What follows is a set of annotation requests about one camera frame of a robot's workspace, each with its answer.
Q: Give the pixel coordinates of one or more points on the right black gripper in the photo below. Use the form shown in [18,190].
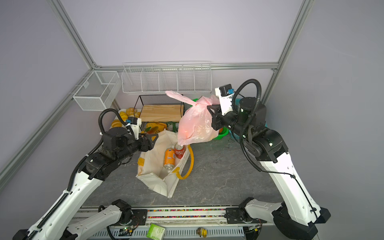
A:
[220,119]

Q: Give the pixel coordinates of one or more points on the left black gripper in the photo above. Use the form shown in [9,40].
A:
[150,145]

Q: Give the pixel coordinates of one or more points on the orange soda can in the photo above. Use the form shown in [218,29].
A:
[170,159]

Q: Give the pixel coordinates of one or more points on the red cola can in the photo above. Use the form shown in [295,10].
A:
[179,151]

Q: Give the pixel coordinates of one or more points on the white canvas tote bag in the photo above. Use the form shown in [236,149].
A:
[160,169]

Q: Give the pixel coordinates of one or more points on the pink plastic grocery bag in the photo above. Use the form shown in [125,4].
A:
[195,126]

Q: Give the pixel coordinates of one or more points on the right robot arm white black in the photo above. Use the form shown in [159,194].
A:
[298,215]

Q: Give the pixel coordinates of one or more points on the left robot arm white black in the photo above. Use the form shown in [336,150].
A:
[119,141]

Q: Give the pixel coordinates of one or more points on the green plastic basket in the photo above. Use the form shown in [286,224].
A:
[222,133]

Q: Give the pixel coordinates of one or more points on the green snack bag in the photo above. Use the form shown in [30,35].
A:
[172,126]

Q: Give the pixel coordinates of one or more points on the croissant bread right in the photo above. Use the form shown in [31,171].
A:
[132,112]

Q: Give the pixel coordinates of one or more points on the croissant bread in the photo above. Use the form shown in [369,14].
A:
[116,124]
[124,116]
[132,112]

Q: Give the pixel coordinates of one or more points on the croissant bread middle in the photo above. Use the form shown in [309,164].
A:
[124,116]

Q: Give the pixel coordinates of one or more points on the white bread tray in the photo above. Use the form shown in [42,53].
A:
[120,111]

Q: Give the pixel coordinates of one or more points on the croissant bread front left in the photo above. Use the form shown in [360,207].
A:
[116,124]

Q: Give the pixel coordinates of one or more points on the green small box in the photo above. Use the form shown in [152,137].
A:
[156,232]

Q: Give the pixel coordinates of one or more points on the small yellow round toy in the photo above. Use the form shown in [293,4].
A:
[202,232]

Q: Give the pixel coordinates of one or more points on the black wire shelf wooden board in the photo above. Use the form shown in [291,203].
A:
[159,108]

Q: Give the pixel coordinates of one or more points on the white wire wall basket long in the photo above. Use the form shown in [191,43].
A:
[159,77]

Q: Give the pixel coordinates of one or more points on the white mesh wall box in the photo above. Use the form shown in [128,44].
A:
[98,91]

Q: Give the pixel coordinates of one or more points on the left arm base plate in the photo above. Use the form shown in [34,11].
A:
[135,217]

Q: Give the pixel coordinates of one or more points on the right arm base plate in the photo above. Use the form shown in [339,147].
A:
[237,215]

